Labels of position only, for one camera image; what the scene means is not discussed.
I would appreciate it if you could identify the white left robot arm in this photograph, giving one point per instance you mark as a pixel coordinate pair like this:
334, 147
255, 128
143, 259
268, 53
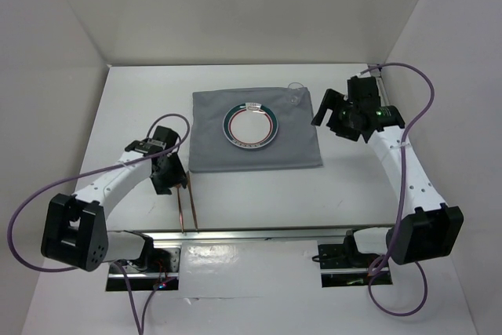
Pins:
75, 231

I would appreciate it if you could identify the clear plastic cup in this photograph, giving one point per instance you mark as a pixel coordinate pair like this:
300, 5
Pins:
295, 92

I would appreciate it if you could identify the grey cloth placemat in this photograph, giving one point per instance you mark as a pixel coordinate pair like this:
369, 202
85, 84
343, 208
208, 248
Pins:
295, 146

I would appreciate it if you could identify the copper fork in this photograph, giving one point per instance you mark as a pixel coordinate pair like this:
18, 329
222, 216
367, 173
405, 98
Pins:
180, 209

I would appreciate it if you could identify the aluminium right side rail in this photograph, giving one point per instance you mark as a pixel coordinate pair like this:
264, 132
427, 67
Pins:
377, 74

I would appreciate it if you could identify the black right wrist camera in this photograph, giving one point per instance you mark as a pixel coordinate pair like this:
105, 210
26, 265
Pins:
388, 116

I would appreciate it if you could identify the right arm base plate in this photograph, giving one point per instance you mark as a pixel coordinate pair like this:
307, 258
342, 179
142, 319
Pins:
339, 267

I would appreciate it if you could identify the copper knife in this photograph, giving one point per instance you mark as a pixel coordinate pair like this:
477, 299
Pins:
192, 201

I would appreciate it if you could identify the aluminium front rail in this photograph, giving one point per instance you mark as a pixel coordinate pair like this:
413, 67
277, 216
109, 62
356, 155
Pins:
254, 234

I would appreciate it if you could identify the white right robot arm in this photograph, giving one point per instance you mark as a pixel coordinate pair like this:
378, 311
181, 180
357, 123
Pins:
426, 227

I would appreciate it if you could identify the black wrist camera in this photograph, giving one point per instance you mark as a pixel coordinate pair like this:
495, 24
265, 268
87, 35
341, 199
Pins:
146, 147
388, 116

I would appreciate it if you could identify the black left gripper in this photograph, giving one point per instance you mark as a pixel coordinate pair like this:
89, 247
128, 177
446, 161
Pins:
179, 176

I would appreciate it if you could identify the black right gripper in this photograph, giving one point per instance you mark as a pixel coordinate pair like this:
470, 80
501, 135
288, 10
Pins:
335, 100

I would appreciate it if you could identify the white plate green red rim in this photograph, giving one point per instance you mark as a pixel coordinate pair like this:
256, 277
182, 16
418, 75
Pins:
250, 126

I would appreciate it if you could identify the aluminium rail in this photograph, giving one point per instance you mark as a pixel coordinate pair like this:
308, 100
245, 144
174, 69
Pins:
377, 74
254, 234

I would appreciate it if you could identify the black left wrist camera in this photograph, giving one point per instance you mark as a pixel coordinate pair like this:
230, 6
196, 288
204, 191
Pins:
146, 147

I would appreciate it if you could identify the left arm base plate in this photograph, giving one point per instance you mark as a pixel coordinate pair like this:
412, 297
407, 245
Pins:
159, 269

